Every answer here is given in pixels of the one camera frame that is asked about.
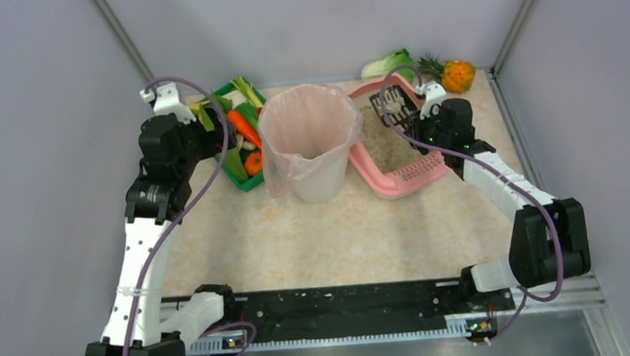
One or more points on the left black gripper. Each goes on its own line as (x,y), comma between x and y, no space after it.
(215,132)

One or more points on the black litter scoop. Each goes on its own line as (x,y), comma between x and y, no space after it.
(401,109)

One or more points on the pink litter box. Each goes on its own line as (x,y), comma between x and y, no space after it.
(389,164)

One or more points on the pink lined trash bin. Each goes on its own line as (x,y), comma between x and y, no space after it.
(308,131)

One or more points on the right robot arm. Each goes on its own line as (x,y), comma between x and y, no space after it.
(549,235)

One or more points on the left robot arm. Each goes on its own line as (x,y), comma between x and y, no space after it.
(156,204)

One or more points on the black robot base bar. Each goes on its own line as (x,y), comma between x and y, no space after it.
(367,310)

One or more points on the green leafy vegetable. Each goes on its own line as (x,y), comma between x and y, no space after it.
(207,116)

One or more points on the toy pineapple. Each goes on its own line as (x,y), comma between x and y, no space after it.
(456,76)

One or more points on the orange toy carrot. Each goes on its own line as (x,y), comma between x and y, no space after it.
(244,128)

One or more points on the small orange pumpkin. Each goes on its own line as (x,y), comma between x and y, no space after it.
(253,163)

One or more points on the green vegetable tray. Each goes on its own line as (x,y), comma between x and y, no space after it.
(251,114)

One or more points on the white green leek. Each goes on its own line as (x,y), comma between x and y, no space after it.
(246,88)

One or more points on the toy bok choy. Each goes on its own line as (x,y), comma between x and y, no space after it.
(382,66)

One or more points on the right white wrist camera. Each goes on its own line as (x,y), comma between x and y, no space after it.
(431,93)

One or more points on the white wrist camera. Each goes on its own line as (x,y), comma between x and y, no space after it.
(431,93)
(165,100)

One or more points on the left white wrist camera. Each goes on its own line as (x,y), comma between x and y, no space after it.
(165,100)

